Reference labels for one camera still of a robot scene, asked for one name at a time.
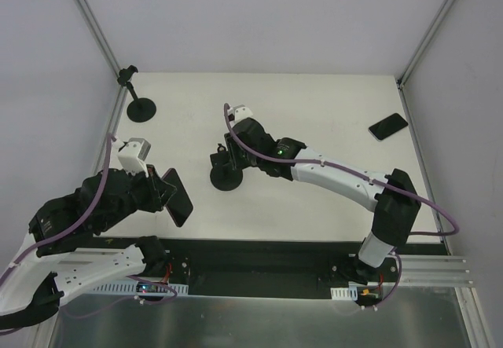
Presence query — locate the black phone stand round base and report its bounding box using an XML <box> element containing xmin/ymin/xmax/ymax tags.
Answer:
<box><xmin>210</xmin><ymin>144</ymin><xmax>243</xmax><ymax>192</ymax></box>

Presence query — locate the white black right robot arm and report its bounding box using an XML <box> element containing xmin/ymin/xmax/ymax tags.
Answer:
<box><xmin>225</xmin><ymin>117</ymin><xmax>420</xmax><ymax>284</ymax></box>

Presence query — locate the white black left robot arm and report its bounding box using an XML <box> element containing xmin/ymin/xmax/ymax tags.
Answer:
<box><xmin>1</xmin><ymin>165</ymin><xmax>177</xmax><ymax>332</ymax></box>

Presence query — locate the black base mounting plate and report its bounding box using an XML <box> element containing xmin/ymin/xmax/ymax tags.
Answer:
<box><xmin>120</xmin><ymin>236</ymin><xmax>401</xmax><ymax>298</ymax></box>

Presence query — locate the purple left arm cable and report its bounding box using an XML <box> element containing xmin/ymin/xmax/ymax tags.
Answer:
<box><xmin>0</xmin><ymin>134</ymin><xmax>180</xmax><ymax>320</ymax></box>

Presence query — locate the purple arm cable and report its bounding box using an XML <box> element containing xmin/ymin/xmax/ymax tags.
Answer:
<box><xmin>0</xmin><ymin>134</ymin><xmax>180</xmax><ymax>320</ymax></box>
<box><xmin>222</xmin><ymin>102</ymin><xmax>461</xmax><ymax>313</ymax></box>

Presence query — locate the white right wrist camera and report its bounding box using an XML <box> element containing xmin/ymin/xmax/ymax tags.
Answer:
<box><xmin>227</xmin><ymin>104</ymin><xmax>253</xmax><ymax>123</ymax></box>

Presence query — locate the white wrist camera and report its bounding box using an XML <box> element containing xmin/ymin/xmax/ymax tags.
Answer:
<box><xmin>227</xmin><ymin>104</ymin><xmax>253</xmax><ymax>123</ymax></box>
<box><xmin>113</xmin><ymin>137</ymin><xmax>151</xmax><ymax>175</ymax></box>

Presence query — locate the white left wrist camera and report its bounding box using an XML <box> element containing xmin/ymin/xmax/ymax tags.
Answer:
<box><xmin>113</xmin><ymin>137</ymin><xmax>151</xmax><ymax>175</ymax></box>

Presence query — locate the left white cable duct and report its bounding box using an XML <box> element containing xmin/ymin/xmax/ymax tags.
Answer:
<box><xmin>86</xmin><ymin>280</ymin><xmax>189</xmax><ymax>296</ymax></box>

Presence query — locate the white cable duct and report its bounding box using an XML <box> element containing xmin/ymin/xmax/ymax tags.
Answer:
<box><xmin>86</xmin><ymin>280</ymin><xmax>189</xmax><ymax>296</ymax></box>
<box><xmin>330</xmin><ymin>286</ymin><xmax>358</xmax><ymax>302</ymax></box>

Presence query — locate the right aluminium frame post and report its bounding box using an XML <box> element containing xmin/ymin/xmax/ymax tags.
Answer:
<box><xmin>396</xmin><ymin>0</ymin><xmax>458</xmax><ymax>90</ymax></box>

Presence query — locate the aluminium frame post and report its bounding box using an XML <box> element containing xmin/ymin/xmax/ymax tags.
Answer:
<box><xmin>396</xmin><ymin>0</ymin><xmax>458</xmax><ymax>90</ymax></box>
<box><xmin>58</xmin><ymin>0</ymin><xmax>121</xmax><ymax>75</ymax></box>

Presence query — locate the right white cable duct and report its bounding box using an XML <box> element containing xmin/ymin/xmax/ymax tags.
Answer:
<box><xmin>330</xmin><ymin>286</ymin><xmax>358</xmax><ymax>302</ymax></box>

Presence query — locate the aluminium front rail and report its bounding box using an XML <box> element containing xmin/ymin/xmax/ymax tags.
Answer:
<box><xmin>50</xmin><ymin>247</ymin><xmax>472</xmax><ymax>288</ymax></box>

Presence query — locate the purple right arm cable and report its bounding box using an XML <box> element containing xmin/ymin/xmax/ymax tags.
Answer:
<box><xmin>222</xmin><ymin>102</ymin><xmax>461</xmax><ymax>313</ymax></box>

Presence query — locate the left aluminium frame post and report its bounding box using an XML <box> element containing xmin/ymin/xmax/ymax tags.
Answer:
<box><xmin>58</xmin><ymin>0</ymin><xmax>121</xmax><ymax>75</ymax></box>

